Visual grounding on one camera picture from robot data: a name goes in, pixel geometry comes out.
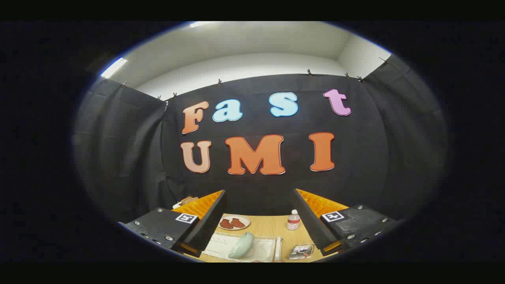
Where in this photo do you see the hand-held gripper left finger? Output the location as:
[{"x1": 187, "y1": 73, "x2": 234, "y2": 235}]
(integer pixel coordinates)
[{"x1": 118, "y1": 189, "x2": 228, "y2": 257}]

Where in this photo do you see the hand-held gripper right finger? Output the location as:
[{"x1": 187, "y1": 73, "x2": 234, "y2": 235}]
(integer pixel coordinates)
[{"x1": 292, "y1": 188, "x2": 405, "y2": 257}]

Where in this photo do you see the metal wire basket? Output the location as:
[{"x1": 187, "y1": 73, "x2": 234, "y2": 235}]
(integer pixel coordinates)
[{"x1": 289, "y1": 243, "x2": 315, "y2": 260}]

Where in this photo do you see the pale green plate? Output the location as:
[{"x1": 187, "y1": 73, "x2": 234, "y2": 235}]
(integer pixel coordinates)
[{"x1": 228, "y1": 232, "x2": 255, "y2": 260}]

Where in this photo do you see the white wire dish rack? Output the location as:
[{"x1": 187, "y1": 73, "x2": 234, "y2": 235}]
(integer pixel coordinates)
[{"x1": 202, "y1": 231, "x2": 283, "y2": 263}]

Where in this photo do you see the round beige plate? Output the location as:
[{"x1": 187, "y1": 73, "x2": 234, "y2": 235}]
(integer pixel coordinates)
[{"x1": 218, "y1": 214, "x2": 251, "y2": 231}]

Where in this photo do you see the clear bottle with red label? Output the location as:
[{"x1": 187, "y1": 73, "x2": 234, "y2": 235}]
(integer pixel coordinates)
[{"x1": 287, "y1": 209, "x2": 301, "y2": 231}]

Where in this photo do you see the white drying mat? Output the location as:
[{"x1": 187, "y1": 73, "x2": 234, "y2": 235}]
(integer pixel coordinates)
[{"x1": 205, "y1": 234, "x2": 277, "y2": 262}]

